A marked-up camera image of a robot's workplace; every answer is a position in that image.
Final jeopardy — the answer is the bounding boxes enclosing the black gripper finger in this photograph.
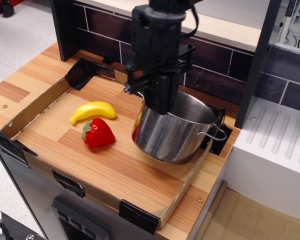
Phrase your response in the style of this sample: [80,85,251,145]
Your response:
[167,72,181,112]
[145,74,170,115]

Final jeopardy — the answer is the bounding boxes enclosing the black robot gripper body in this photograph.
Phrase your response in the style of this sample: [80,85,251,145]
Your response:
[124,0,197,94]

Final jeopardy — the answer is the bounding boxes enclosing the stainless steel pot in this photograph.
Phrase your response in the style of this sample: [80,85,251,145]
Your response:
[132,91,227,165]

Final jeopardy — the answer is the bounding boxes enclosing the cardboard fence with black tape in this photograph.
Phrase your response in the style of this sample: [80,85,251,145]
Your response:
[0,58,239,240]

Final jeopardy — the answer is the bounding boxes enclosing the yellow toy banana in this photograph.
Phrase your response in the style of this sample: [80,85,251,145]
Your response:
[69,101,117,125]

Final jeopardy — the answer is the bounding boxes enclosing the red toy strawberry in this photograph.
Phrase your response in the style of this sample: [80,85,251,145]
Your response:
[81,118,116,147]

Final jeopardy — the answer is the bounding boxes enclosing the light wooden shelf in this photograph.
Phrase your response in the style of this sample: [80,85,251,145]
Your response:
[73,0,261,53]

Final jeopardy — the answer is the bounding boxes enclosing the white toy sink drainboard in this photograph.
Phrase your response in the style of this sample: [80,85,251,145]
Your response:
[225,98,300,220]

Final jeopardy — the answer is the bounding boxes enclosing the black caster wheel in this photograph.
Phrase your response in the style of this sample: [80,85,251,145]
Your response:
[0,0,15,18]

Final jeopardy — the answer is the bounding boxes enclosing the grey oven control panel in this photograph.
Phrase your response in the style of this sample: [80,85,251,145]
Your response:
[51,198,111,240]

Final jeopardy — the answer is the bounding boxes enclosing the dark grey vertical post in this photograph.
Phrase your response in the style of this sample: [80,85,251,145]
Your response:
[235,0,284,129]

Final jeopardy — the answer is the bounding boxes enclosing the dark left vertical post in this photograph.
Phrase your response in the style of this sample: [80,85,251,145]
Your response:
[50,0,80,62]

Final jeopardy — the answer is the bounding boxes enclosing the white cables behind shelf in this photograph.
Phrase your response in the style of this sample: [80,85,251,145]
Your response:
[277,0,300,50]

